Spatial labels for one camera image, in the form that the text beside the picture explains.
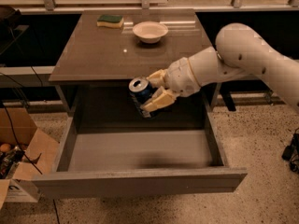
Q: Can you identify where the green yellow sponge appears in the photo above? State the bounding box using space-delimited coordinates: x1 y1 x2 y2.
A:
96 14 124 28

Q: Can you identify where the blue pepsi can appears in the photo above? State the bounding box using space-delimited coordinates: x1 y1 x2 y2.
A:
128 77 159 119

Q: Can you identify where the black power adapter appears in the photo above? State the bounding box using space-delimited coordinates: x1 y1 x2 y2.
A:
281 131 299 173

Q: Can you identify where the dark device on left shelf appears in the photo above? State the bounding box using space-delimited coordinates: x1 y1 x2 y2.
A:
0 6 21 28

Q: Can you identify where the black cable on floor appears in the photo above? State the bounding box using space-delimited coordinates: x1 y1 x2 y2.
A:
0 25 61 224

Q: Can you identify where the white ceramic bowl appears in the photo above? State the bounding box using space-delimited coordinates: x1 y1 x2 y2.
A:
133 21 168 44

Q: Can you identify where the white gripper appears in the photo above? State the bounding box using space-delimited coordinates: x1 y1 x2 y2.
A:
141 58 201 112

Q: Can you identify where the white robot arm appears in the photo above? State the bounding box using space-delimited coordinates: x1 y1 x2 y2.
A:
141 23 299 112

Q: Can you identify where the orange fruit in box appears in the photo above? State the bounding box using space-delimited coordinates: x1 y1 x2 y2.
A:
0 143 11 152

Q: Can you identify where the cardboard box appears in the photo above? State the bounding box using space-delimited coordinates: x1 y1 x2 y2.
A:
0 108 59 208

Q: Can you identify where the open grey top drawer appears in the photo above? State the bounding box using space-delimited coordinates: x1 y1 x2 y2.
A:
32 85 249 200

